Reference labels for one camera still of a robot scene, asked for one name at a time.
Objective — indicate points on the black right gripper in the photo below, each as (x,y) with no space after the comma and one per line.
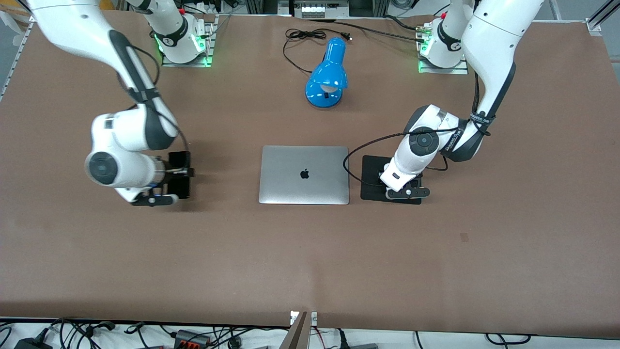
(178,170)

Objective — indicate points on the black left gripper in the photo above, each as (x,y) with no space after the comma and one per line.
(413,183)

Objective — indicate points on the black smartphone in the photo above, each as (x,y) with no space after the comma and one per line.
(180,184)

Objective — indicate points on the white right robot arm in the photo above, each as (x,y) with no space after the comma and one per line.
(131,131)

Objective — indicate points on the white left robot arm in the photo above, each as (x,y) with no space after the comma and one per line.
(489,43)

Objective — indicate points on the black mouse pad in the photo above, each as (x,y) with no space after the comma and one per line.
(370,191)

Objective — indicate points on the silver closed laptop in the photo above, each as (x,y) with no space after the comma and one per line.
(304,175)

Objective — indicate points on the blue desk lamp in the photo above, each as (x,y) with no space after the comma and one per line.
(329,72)

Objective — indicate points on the grey orange connector block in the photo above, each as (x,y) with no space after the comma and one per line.
(191,338)

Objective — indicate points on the white power strip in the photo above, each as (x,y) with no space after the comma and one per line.
(317,9)

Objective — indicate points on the black power adapter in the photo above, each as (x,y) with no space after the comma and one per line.
(31,343)

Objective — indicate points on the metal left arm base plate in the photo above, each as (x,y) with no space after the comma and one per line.
(462,71)

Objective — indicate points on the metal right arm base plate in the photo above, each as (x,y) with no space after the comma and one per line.
(207,48)

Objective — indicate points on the white metal bracket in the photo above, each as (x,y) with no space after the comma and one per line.
(314,318)

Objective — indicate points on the wooden post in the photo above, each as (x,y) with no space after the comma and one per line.
(296,334)

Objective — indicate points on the aluminium frame rail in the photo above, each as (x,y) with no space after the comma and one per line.
(17,53)
(594,25)

